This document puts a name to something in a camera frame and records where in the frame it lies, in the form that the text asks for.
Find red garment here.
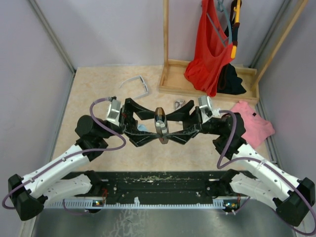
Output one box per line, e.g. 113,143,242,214
184,0,233,97

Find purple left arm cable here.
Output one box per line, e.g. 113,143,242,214
1,98,127,217

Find yellow black hanger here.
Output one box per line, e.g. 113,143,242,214
227,0,242,59

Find blue-grey hanger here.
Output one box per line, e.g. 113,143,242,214
204,0,234,47

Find wooden clothes rack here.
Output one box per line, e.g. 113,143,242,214
158,0,308,105

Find white sunglasses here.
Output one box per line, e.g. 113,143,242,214
119,75,149,99

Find pink folded shirt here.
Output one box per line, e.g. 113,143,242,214
231,101,275,149

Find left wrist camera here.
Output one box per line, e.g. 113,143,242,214
106,97,121,126

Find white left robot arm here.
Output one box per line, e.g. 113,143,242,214
2,97,157,221

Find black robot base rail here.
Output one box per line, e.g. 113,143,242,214
45,170,282,205

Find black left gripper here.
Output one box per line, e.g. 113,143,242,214
99,98,162,147

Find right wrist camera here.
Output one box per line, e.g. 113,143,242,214
198,95,220,118

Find light blue cloth left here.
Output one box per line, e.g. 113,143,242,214
137,124,148,132

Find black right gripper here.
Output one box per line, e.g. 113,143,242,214
161,101,223,144

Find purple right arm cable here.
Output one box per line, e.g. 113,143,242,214
216,110,316,235

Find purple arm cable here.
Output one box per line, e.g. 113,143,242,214
216,110,316,235
1,98,127,217

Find map print glasses case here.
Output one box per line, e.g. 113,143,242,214
174,99,186,110

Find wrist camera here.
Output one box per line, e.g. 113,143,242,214
106,97,121,126
198,95,220,118

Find plaid brown glasses case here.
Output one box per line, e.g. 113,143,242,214
154,107,169,144

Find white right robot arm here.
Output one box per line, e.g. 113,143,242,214
164,96,316,228

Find black garment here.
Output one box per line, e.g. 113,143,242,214
217,64,246,95

